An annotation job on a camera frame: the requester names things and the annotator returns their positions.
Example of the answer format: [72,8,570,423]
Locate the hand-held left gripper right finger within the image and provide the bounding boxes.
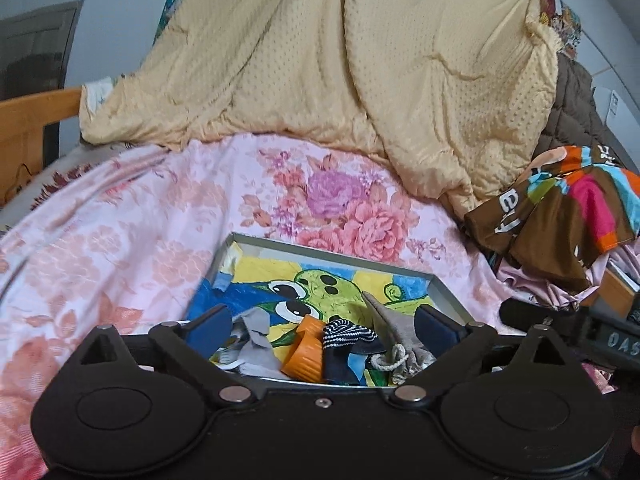
[390,304,577,405]

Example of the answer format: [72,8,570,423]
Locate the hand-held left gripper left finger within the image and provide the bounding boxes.
[70,304,257,407]

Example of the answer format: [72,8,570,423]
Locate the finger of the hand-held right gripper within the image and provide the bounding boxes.
[500,299,593,333]

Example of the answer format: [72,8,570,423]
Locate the grey metal tray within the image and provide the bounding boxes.
[207,232,493,391]

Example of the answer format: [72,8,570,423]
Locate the beige drawstring bag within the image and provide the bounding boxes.
[361,290,436,386]

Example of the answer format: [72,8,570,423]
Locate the grey face mask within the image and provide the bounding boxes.
[220,307,282,377]

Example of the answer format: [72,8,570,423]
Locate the navy white striped sock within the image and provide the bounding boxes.
[320,316,381,386]

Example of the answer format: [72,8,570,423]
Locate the orange ribbed sock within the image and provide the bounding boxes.
[281,316,325,383]

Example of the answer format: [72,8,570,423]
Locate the lilac pink cloth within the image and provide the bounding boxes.
[492,242,640,311]

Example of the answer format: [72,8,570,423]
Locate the brown multicolour printed cloth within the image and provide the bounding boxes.
[465,145,640,296]

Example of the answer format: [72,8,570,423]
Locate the pink floral bed sheet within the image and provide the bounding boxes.
[0,132,521,480]

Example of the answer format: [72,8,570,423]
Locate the brown quilted jacket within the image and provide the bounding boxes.
[532,52,626,166]

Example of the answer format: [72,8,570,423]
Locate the white printed pillowcase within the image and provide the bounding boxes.
[80,79,115,127]

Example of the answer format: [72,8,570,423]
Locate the yellow dotted quilt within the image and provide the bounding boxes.
[80,0,561,211]

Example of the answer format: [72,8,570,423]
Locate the wooden bed frame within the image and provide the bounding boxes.
[0,87,640,318]

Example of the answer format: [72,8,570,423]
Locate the colourful cartoon wall poster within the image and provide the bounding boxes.
[537,0,583,58]

